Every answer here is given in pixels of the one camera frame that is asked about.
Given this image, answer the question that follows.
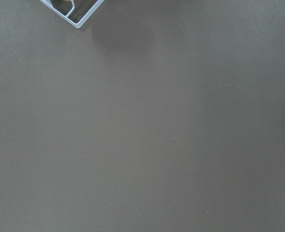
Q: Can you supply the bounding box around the metal wire rack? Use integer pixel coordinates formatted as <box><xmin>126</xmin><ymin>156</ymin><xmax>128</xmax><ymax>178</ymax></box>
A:
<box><xmin>40</xmin><ymin>0</ymin><xmax>104</xmax><ymax>29</ymax></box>

